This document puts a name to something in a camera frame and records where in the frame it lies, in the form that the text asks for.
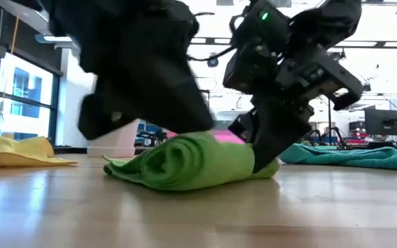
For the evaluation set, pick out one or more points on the yellow microfiber towel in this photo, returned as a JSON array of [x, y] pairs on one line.
[[12, 151]]

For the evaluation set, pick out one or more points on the long ceiling light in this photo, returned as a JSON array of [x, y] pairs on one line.
[[57, 38]]

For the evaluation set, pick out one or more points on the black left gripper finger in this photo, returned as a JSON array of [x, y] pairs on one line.
[[164, 103]]

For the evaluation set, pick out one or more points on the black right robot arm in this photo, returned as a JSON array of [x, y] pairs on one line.
[[322, 20]]

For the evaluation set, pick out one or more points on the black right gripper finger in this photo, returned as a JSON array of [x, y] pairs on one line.
[[245, 127], [277, 131]]

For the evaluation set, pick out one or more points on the teal microfiber towel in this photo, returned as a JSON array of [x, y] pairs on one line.
[[340, 158]]

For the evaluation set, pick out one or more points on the black background robot rig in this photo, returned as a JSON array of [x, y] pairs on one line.
[[326, 137]]

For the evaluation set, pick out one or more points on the black framed window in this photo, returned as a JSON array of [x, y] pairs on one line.
[[26, 86]]

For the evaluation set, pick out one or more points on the green microfiber towel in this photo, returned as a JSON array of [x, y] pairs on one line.
[[191, 162]]

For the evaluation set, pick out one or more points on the pink plastic basket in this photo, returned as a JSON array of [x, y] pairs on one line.
[[227, 137]]

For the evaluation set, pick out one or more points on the black computer monitor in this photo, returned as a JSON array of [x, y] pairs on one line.
[[384, 122]]

